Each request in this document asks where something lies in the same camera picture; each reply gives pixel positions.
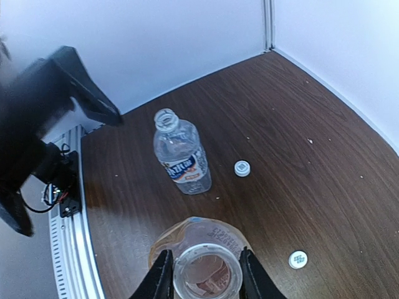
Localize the white water bottle cap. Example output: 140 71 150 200
234 160 251 178

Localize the front aluminium rail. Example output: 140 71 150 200
48 125 105 298

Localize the clear water bottle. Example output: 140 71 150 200
153 108 212 195

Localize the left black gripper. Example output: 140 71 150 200
1 46 123 237

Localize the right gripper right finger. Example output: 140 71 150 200
239 247 287 299

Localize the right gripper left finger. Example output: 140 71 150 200
129 250 174 299

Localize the amber tea bottle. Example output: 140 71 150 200
148 217 251 298

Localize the white tea bottle cap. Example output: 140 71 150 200
288 250 308 270

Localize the left aluminium frame post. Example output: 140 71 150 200
262 0 275 52

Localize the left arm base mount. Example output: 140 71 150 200
35 143 82 218

